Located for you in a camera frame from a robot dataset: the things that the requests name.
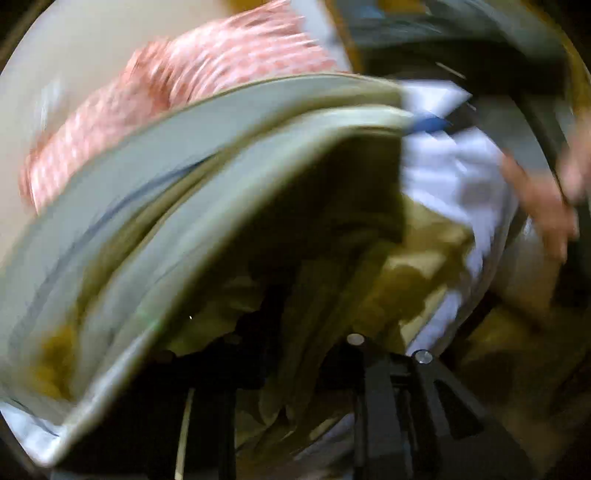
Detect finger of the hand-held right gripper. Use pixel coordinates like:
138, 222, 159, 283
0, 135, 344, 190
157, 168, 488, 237
410, 115, 458, 136

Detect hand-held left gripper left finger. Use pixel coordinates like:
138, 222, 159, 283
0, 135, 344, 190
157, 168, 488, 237
148, 339, 242, 480

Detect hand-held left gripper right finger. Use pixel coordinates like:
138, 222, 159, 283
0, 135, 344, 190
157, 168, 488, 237
344, 332, 522, 480

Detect olive green pants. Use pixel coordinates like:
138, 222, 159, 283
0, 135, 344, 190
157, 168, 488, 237
0, 74, 476, 467

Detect person's right hand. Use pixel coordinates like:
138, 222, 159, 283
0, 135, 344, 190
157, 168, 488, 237
501, 131, 591, 264

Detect white cloth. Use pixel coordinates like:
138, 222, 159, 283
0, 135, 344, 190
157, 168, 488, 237
295, 80, 520, 457

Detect pink patterned cloth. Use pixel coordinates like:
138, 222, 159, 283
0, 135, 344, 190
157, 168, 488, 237
18, 0, 342, 213

